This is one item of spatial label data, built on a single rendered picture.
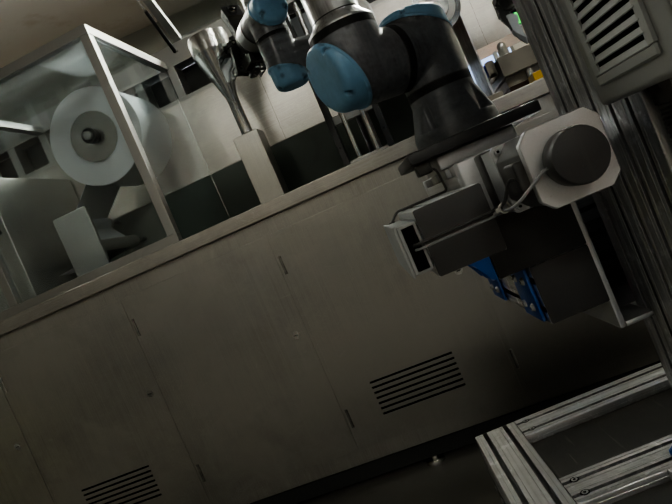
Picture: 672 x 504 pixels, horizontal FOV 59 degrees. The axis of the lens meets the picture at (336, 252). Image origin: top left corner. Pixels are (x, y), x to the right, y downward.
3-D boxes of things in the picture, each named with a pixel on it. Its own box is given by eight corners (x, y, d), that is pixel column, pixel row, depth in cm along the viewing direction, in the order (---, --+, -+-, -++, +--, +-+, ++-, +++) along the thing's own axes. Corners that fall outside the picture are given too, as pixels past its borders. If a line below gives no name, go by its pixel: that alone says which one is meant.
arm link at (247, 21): (262, 28, 116) (245, -13, 116) (249, 52, 126) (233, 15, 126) (297, 19, 119) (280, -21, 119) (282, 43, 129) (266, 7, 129)
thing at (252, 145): (255, 216, 200) (187, 58, 198) (266, 214, 213) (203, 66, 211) (293, 199, 197) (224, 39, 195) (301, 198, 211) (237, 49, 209)
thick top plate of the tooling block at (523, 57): (504, 77, 176) (496, 58, 176) (490, 97, 215) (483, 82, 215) (557, 53, 173) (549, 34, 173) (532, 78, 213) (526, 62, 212)
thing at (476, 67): (483, 70, 181) (459, 14, 180) (476, 84, 204) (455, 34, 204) (484, 70, 181) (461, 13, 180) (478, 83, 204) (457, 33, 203)
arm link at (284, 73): (330, 69, 122) (309, 19, 122) (283, 84, 118) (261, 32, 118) (317, 84, 130) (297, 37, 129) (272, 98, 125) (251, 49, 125)
